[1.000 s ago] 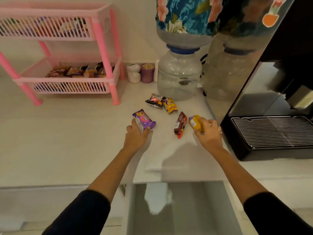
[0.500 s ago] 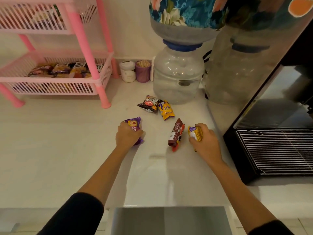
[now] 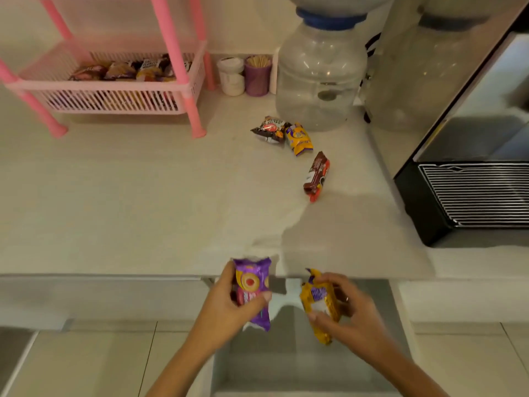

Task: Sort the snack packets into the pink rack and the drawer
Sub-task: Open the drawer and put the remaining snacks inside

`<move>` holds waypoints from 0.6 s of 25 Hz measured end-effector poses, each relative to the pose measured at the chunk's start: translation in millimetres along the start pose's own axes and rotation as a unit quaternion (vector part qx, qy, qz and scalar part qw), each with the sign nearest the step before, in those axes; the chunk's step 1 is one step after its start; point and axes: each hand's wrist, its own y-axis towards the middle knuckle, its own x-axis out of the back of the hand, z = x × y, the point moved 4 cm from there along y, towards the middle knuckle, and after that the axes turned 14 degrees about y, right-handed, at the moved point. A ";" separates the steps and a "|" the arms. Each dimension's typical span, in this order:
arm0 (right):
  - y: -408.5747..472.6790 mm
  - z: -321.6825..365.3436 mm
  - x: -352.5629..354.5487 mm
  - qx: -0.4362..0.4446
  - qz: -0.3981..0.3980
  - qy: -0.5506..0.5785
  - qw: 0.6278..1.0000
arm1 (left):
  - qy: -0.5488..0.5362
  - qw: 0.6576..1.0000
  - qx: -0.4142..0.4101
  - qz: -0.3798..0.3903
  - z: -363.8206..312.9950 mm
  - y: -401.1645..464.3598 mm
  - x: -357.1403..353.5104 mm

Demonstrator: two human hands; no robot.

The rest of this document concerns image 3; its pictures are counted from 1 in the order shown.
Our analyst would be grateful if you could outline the person's right forearm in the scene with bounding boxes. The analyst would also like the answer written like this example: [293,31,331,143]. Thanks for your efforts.
[371,339,449,397]

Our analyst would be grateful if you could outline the steel and black drinks appliance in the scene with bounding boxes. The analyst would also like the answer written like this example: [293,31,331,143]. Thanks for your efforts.
[363,0,529,248]

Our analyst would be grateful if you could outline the yellow biscuit packet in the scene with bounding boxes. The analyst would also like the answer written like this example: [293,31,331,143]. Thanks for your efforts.
[285,122,314,157]

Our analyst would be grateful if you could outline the white salt shaker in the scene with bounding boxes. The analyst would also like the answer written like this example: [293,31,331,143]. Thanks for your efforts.
[269,47,282,95]

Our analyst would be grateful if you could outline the black power cable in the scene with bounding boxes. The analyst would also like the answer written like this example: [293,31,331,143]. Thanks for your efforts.
[363,33,382,124]

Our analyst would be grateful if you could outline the person's right hand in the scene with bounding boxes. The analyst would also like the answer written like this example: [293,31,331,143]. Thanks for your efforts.
[307,271,397,361]

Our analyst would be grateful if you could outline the purple toothpick cup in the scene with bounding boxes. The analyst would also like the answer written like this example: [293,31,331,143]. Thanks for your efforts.
[244,55,273,98]

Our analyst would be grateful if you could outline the clear water jug blue cap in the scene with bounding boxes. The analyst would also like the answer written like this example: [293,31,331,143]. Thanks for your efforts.
[285,0,396,31]

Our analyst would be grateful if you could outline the purple biscuit packet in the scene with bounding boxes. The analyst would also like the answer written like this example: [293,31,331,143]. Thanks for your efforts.
[232,257,273,332]

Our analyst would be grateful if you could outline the pink two-tier plastic rack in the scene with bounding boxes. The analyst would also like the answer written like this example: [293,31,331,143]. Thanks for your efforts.
[0,0,217,140]

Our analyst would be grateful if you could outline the rows of mixed snack packets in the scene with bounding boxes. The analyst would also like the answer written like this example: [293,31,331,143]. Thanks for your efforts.
[68,55,193,83]

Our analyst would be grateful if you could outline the white cabinet front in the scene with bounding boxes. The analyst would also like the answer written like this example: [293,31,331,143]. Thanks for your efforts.
[0,275,529,332]

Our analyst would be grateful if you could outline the white pull-out drawer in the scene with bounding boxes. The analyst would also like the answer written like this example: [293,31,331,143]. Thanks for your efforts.
[210,278,418,397]

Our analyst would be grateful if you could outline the person's left hand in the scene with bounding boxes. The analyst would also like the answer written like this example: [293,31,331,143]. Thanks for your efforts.
[193,260,273,357]

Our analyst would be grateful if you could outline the red brown biscuit packet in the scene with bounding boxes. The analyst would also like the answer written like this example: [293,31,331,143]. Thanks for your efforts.
[303,151,331,203]

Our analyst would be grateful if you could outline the small white jar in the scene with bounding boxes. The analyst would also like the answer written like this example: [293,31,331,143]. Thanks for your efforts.
[217,56,246,97]

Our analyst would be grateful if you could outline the person's left forearm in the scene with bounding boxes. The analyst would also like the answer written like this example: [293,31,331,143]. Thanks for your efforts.
[147,334,222,397]

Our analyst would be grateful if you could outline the brown white-label snack packet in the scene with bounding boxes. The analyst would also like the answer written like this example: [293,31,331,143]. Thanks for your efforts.
[250,116,290,144]

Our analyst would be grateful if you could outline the metal drip tray grille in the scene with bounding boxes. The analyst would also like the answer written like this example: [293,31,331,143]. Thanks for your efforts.
[418,162,529,227]

